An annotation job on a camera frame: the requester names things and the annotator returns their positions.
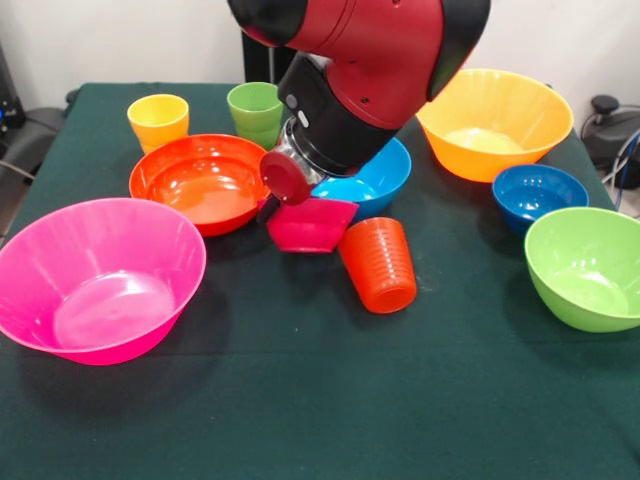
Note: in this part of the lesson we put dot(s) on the light blue bowl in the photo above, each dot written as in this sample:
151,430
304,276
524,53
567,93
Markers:
385,175

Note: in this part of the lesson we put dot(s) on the yellow cup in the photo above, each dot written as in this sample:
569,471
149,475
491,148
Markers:
157,125

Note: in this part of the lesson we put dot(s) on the small magenta bowl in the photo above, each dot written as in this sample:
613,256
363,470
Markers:
310,230

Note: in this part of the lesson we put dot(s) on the light green bowl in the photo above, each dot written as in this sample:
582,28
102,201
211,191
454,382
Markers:
585,280

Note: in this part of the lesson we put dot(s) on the orange-red ribbed cup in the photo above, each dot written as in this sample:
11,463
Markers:
380,270

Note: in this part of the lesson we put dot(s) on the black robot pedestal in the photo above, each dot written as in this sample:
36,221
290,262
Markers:
257,62

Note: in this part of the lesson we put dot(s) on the large pink bowl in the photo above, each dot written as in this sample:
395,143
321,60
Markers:
100,300

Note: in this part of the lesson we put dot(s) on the small dark blue bowl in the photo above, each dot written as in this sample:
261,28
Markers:
535,195

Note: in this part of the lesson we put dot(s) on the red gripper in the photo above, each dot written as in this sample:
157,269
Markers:
284,177

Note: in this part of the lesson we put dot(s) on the dark green tablecloth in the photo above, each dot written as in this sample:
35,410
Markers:
320,375

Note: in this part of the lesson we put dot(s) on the red shallow bowl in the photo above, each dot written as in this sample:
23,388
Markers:
200,190

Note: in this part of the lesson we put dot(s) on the large orange bowl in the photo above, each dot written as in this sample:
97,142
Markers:
500,110

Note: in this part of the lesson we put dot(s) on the black equipment box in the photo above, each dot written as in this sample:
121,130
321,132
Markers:
7,100

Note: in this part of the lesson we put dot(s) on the green cup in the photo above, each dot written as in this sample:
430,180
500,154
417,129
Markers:
250,115

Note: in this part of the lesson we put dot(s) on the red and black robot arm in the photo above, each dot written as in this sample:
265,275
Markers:
380,50

